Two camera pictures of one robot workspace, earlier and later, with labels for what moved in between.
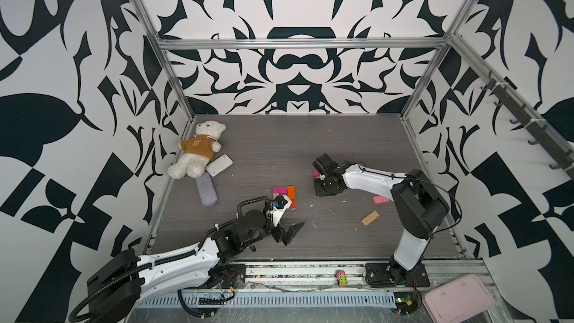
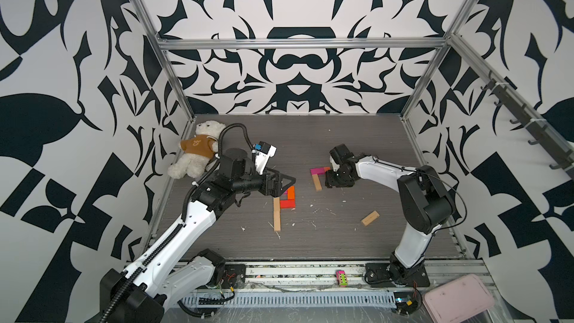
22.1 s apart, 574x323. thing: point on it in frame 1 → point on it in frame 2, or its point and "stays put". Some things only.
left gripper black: (279, 232) → (274, 191)
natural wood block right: (370, 218) stays put
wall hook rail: (543, 137) stays put
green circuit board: (406, 302) stays put
